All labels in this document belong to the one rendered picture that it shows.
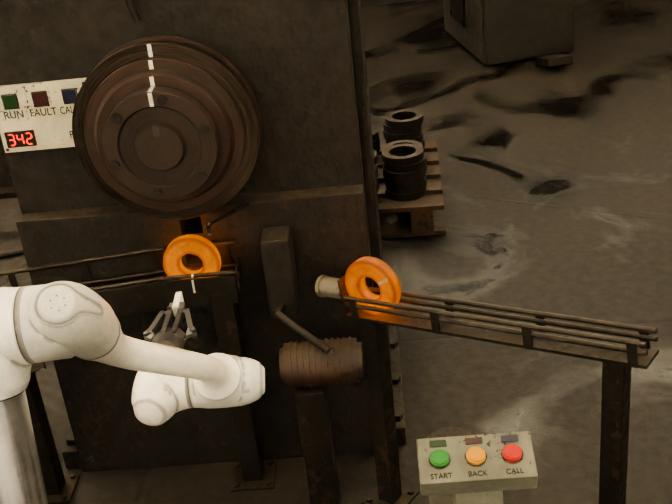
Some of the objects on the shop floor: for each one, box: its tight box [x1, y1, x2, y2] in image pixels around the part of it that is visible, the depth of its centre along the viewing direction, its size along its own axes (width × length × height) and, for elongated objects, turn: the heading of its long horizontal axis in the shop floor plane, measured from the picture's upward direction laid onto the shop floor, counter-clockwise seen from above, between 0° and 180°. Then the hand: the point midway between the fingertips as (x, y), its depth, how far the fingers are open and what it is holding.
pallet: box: [371, 109, 446, 239], centre depth 465 cm, size 120×82×44 cm
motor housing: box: [279, 336, 364, 504], centre depth 275 cm, size 13×22×54 cm, turn 100°
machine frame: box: [0, 0, 407, 472], centre depth 300 cm, size 73×108×176 cm
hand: (177, 304), depth 246 cm, fingers closed
